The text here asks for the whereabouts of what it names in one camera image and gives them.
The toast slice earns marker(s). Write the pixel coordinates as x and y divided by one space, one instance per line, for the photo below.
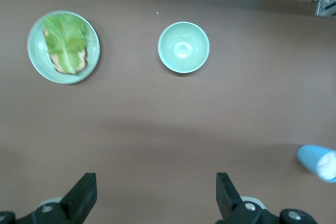
82 62

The brown table cover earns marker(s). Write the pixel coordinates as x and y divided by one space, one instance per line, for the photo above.
157 119

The green lettuce leaf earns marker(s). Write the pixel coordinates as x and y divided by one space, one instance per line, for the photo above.
64 40

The green plate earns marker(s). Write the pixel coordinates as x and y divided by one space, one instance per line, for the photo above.
36 51

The green bowl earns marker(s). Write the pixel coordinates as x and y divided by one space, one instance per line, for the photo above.
183 48

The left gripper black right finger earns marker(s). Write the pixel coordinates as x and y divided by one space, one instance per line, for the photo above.
228 197

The blue cup holding paper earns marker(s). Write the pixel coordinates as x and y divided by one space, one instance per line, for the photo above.
308 157

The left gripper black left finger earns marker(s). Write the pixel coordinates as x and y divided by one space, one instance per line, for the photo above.
80 197

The small metal bracket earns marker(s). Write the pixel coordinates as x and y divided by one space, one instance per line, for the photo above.
326 7

